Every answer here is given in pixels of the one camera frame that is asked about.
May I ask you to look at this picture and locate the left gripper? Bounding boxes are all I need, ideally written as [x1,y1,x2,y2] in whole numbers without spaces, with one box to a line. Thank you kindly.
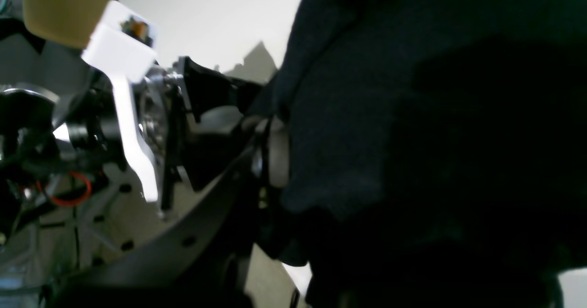
[64,56,264,215]

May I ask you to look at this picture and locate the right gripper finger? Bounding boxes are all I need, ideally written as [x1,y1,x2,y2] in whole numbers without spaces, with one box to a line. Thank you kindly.
[48,120,289,308]

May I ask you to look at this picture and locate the black graphic T-shirt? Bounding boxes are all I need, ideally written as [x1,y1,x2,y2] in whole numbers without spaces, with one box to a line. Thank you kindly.
[261,0,586,308]

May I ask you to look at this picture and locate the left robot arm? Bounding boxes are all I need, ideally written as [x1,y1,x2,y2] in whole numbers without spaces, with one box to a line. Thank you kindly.
[1,0,263,280]

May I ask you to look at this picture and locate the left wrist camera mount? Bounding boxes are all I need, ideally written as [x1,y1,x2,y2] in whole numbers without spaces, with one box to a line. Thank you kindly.
[82,0,160,202]

